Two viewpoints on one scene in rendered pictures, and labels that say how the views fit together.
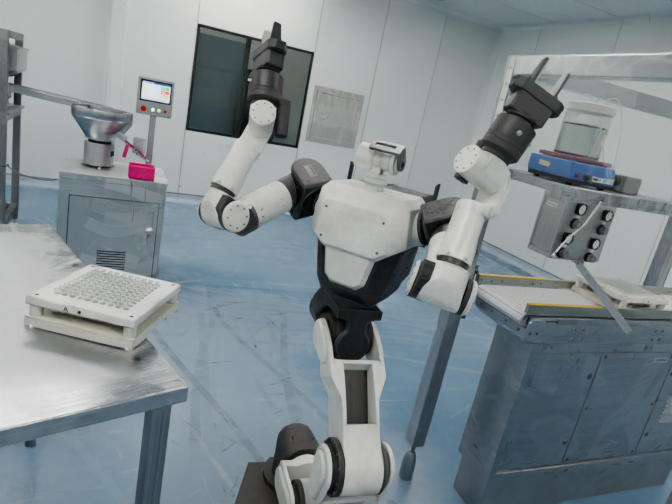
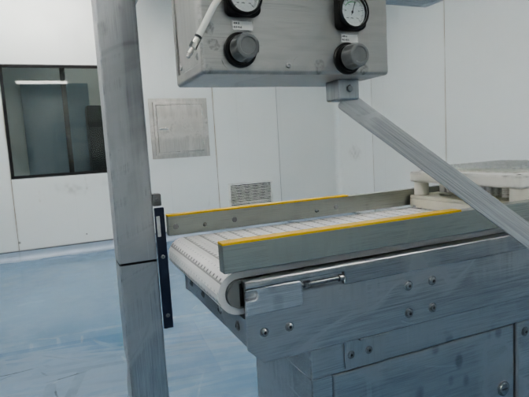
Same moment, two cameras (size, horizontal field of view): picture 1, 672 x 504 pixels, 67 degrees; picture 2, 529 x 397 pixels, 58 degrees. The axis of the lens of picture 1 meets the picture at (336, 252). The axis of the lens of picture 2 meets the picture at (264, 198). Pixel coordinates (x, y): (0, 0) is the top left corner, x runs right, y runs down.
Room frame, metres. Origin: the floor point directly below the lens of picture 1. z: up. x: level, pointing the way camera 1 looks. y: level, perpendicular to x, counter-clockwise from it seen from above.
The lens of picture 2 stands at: (1.12, -0.72, 1.05)
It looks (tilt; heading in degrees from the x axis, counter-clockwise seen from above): 6 degrees down; 1
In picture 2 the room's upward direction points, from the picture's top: 3 degrees counter-clockwise
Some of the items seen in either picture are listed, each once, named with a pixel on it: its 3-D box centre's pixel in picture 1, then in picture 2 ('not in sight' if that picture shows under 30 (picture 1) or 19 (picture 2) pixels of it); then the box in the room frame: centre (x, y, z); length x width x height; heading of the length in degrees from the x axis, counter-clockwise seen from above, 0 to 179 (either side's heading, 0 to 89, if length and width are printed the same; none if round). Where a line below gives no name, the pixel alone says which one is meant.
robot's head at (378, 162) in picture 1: (377, 163); not in sight; (1.34, -0.06, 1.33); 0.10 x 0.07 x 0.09; 64
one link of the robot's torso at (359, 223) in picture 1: (372, 235); not in sight; (1.39, -0.09, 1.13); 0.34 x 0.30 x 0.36; 64
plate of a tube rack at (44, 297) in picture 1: (110, 293); not in sight; (1.10, 0.50, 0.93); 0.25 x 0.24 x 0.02; 177
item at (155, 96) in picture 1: (152, 125); not in sight; (3.57, 1.42, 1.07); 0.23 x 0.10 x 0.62; 115
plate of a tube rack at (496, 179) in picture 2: (621, 289); (508, 173); (1.99, -1.15, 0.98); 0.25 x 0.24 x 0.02; 25
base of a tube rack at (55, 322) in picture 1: (108, 311); not in sight; (1.10, 0.50, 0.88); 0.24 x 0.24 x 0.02; 87
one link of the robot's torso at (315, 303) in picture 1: (340, 315); not in sight; (1.42, -0.05, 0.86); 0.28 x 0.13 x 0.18; 20
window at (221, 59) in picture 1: (251, 90); (76, 120); (6.27, 1.37, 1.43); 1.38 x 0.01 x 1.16; 115
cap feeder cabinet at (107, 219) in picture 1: (111, 224); not in sight; (3.35, 1.55, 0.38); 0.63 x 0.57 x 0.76; 115
